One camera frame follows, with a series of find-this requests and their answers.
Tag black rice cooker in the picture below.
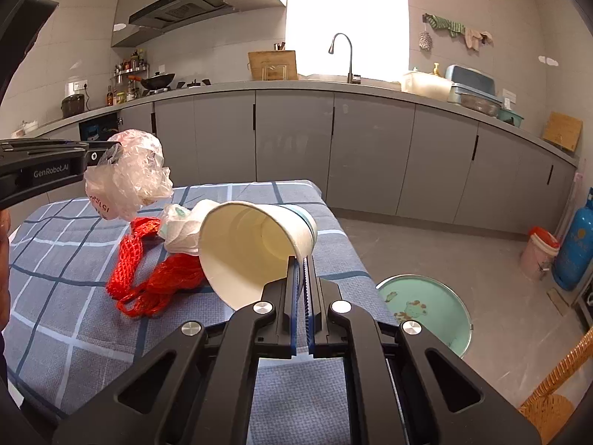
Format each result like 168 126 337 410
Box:
60 93 86 119

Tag pink bucket red lid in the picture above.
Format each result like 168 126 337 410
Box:
520 226 560 281

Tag green round basin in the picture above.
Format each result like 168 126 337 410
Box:
376 274 473 357

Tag steel bowl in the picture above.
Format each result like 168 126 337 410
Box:
459 93 501 118

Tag grey kitchen cabinets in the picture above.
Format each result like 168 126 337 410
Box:
8 89 578 242

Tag small wooden board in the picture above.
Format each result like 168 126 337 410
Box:
542 112 583 153

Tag white paper cup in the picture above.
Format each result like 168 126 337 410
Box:
198 201 318 310

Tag clear plastic bag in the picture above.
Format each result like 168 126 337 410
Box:
85 130 173 221

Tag blue plaid tablecloth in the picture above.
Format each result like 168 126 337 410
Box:
3 179 400 445

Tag spice rack with bottles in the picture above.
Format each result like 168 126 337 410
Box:
106 48 150 106

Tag white green printed plastic bag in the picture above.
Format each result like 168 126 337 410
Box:
158 199 219 256

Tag white plastic container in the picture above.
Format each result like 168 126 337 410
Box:
400 70 452 102

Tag red mesh net bag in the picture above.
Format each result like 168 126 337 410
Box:
106 217 205 319

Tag chrome kitchen faucet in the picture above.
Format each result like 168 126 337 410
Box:
328 32 363 86

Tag wooden cutting board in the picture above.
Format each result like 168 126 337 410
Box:
248 50 298 82

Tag green hanging cloth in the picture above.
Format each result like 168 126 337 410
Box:
422 13 466 38

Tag blue dish rack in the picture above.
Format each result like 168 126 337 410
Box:
445 65 503 106

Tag wicker chair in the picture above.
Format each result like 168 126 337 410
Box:
517 325 593 433

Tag green plastic tray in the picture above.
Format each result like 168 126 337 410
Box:
497 108 524 128

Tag black wok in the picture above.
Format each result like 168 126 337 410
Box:
140 73 175 92

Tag blue gas cylinder on floor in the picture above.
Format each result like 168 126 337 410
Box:
552 188 593 291

